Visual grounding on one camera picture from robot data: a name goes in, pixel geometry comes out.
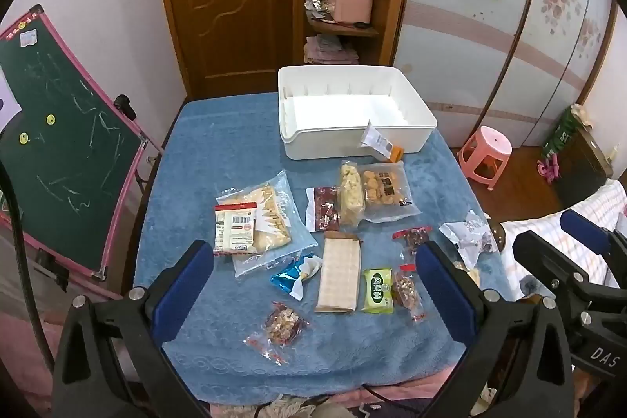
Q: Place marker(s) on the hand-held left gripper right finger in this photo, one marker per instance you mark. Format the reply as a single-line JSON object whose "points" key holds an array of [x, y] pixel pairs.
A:
{"points": [[443, 290]]}

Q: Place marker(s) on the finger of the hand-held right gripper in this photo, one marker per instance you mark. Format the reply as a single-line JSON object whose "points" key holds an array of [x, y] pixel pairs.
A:
{"points": [[539, 251], [583, 224]]}

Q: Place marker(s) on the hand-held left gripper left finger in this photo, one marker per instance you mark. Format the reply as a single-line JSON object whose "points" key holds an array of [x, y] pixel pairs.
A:
{"points": [[183, 286]]}

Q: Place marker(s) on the white snack packet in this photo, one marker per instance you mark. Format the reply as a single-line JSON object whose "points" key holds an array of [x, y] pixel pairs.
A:
{"points": [[465, 232]]}

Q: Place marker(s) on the clear bag of crackers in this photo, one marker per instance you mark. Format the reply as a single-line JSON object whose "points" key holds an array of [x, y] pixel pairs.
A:
{"points": [[279, 222]]}

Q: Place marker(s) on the white plastic bin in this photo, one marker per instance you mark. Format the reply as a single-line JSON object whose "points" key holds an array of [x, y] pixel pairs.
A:
{"points": [[343, 109]]}

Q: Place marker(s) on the clear bag of fried snacks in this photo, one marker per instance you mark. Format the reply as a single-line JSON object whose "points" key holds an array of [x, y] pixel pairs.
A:
{"points": [[387, 188]]}

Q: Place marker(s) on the plaid bed sheet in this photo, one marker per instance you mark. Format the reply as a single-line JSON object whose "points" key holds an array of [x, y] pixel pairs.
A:
{"points": [[539, 222]]}

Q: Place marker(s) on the clear red nut packet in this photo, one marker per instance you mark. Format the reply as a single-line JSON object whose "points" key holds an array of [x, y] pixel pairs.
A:
{"points": [[281, 325], [406, 293]]}

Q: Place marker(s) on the dark wooden cabinet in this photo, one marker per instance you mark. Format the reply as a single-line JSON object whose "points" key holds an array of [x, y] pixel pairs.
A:
{"points": [[583, 168]]}

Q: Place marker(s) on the red date packet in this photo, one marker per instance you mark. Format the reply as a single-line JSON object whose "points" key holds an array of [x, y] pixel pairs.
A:
{"points": [[411, 236]]}

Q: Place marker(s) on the pink toy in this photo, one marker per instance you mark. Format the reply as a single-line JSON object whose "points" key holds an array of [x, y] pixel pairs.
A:
{"points": [[548, 169]]}

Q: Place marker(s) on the green snack packet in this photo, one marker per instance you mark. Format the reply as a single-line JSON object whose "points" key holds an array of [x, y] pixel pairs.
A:
{"points": [[378, 293]]}

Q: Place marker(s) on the white red label packet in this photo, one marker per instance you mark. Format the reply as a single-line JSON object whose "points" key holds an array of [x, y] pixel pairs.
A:
{"points": [[235, 229]]}

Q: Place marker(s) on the green bag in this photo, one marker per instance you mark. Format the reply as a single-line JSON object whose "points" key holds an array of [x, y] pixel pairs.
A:
{"points": [[561, 136]]}

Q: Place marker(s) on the blue snack packet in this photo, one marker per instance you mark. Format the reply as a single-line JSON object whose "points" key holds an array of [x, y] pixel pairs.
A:
{"points": [[289, 278]]}

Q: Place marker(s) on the beige wafer packet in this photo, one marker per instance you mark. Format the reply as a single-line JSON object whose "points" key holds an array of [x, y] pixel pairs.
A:
{"points": [[338, 273]]}

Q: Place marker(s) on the pink plastic stool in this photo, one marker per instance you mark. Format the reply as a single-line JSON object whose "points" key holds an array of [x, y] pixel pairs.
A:
{"points": [[485, 148]]}

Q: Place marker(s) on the yellow rice cracker pack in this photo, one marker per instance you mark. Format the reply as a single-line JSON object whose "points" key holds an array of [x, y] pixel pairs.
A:
{"points": [[351, 195]]}

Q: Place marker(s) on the blue towel table cover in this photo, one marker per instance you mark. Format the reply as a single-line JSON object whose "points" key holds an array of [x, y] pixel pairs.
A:
{"points": [[220, 153]]}

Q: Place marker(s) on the dark red snack packet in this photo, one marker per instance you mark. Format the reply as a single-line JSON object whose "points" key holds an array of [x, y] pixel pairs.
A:
{"points": [[326, 207]]}

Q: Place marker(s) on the small white orange packet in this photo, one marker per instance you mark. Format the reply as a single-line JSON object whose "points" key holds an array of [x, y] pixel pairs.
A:
{"points": [[377, 141]]}

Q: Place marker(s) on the floral sliding wardrobe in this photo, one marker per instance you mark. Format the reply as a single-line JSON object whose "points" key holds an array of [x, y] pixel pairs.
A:
{"points": [[465, 55]]}

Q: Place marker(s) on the folded pink cloths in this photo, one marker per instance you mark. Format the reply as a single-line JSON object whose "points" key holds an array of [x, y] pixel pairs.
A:
{"points": [[330, 50]]}

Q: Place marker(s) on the brown wooden door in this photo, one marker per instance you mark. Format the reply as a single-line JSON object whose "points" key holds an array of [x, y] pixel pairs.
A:
{"points": [[220, 6]]}

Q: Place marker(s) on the shiny wrappers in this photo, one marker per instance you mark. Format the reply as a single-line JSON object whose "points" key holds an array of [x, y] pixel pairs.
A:
{"points": [[316, 4]]}

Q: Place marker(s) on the green chalkboard with pink frame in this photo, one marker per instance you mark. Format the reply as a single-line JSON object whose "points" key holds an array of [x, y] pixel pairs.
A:
{"points": [[63, 144]]}

